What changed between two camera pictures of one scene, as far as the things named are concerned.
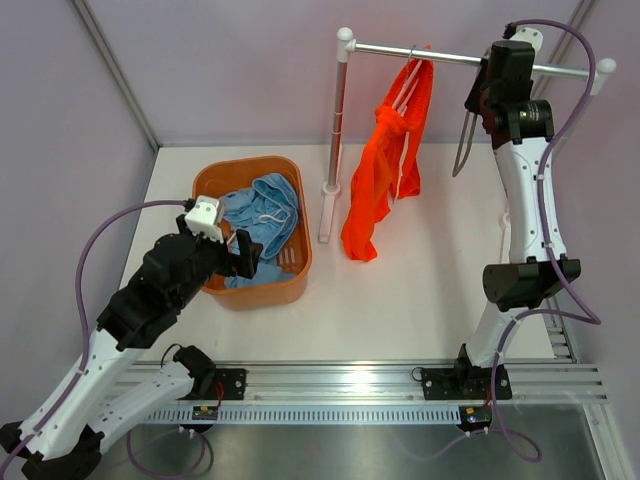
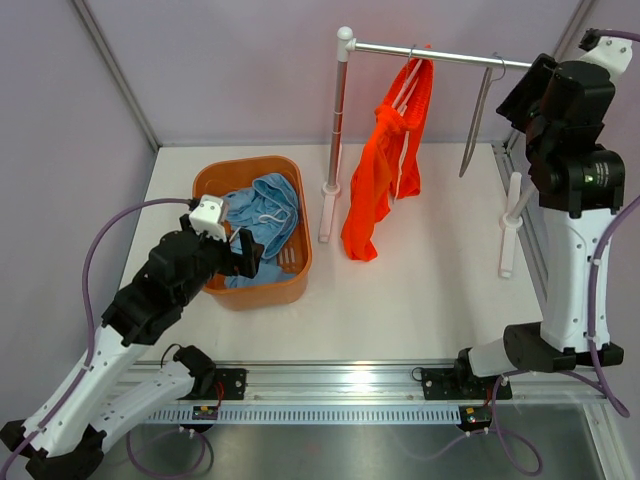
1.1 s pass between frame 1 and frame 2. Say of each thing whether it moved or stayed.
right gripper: moved
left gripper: stayed
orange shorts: stayed
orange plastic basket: stayed
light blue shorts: stayed
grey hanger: moved
